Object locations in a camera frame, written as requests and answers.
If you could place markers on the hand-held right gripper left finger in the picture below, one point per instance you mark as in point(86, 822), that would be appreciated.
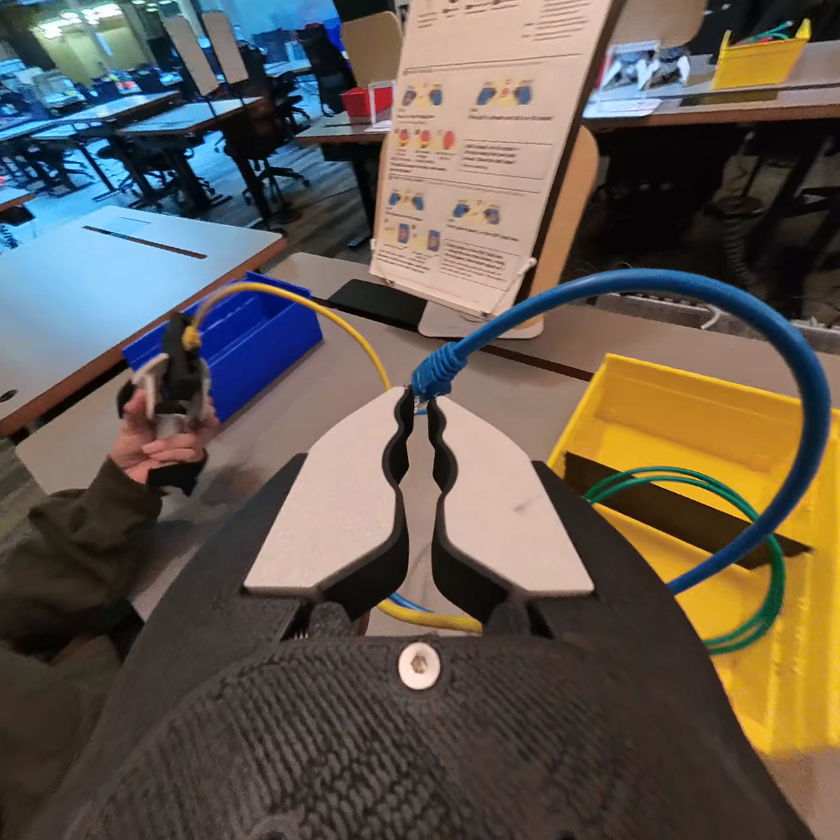
point(328, 518)

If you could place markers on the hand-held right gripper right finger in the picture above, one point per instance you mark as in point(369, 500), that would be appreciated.
point(512, 518)

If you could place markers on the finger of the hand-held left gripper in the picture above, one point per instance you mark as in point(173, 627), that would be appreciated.
point(203, 394)
point(152, 380)

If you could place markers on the blue plastic bin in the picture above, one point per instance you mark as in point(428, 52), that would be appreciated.
point(262, 341)

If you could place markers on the person's left forearm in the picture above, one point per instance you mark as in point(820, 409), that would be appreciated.
point(79, 538)

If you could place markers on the person's left hand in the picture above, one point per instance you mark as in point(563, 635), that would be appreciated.
point(164, 449)

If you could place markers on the white wood-edged table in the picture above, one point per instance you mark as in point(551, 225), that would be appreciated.
point(98, 275)

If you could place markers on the black bin divider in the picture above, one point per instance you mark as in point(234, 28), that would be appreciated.
point(656, 508)

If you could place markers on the black flat tablet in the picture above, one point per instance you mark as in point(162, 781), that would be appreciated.
point(374, 302)

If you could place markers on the grey office desk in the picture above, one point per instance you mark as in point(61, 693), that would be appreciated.
point(98, 108)
point(190, 111)

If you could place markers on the black office chair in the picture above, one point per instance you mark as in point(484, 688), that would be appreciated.
point(325, 65)
point(262, 118)

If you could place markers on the wooden board stand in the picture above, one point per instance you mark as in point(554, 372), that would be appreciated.
point(571, 216)

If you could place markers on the red box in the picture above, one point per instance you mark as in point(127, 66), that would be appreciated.
point(354, 103)

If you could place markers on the white framed box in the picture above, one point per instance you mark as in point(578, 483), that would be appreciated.
point(382, 102)

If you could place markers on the printed instruction board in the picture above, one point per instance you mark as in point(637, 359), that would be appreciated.
point(472, 164)

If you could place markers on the long grey table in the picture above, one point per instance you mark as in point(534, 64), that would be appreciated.
point(722, 105)

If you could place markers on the small yellow plastic bin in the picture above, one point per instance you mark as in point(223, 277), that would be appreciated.
point(754, 65)

